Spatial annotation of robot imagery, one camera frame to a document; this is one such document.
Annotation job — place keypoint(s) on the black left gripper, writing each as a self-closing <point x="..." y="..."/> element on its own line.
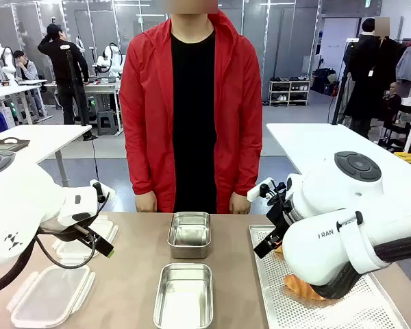
<point x="84" y="229"/>

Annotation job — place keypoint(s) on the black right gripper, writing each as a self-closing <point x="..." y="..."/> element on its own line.
<point x="279" y="209"/>

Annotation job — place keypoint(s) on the large clear plastic lid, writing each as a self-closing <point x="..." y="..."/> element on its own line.
<point x="48" y="298"/>

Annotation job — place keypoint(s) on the person's right red-sleeved forearm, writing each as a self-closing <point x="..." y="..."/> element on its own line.
<point x="138" y="161"/>

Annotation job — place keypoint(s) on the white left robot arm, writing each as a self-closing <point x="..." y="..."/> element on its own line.
<point x="20" y="205"/>

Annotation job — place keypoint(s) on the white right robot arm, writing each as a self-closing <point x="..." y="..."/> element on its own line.
<point x="329" y="195"/>

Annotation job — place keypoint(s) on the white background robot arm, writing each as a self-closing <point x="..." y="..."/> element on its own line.
<point x="112" y="58"/>

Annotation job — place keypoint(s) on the person's left red-sleeved forearm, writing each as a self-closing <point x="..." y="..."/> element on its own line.
<point x="245" y="161"/>

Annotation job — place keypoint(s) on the small steel container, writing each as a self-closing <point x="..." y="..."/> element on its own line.
<point x="189" y="236"/>

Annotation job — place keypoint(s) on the large steel container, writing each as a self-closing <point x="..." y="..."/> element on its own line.
<point x="183" y="298"/>

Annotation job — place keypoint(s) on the person's left hand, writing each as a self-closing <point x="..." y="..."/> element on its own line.
<point x="240" y="204"/>

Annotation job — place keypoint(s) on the person's right hand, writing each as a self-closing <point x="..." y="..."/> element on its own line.
<point x="146" y="202"/>

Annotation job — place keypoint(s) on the small clear plastic lid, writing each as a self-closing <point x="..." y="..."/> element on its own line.
<point x="68" y="252"/>

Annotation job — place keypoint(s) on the perforated metal baking tray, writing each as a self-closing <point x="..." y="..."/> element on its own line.
<point x="294" y="315"/>

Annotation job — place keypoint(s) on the grey step stool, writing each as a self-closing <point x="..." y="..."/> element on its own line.
<point x="107" y="123"/>

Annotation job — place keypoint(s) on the white shoe rack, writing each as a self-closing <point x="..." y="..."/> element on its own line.
<point x="289" y="92"/>

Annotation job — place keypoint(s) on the person in red jacket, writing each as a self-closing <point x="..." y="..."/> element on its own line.
<point x="192" y="113"/>

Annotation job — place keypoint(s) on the grey background workbench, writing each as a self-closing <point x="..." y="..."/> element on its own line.
<point x="102" y="87"/>

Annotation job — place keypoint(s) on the black bags pile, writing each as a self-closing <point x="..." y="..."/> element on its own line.
<point x="325" y="82"/>

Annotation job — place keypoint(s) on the white background desk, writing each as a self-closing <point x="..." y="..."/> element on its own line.
<point x="7" y="90"/>

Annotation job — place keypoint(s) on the man in black clothes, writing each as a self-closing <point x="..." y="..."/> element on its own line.
<point x="65" y="68"/>

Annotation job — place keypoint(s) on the person in grey top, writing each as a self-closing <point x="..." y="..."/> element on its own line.
<point x="27" y="70"/>

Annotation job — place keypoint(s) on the person in black coat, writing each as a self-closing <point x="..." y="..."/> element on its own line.
<point x="366" y="75"/>

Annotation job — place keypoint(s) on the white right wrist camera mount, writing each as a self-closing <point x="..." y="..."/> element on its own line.
<point x="257" y="192"/>

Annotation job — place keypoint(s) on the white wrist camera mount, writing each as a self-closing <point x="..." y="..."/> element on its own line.
<point x="257" y="192"/>
<point x="106" y="190"/>

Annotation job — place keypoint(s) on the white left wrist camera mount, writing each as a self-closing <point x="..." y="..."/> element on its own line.
<point x="106" y="190"/>

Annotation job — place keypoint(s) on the black camera tripod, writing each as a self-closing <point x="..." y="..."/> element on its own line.
<point x="76" y="96"/>

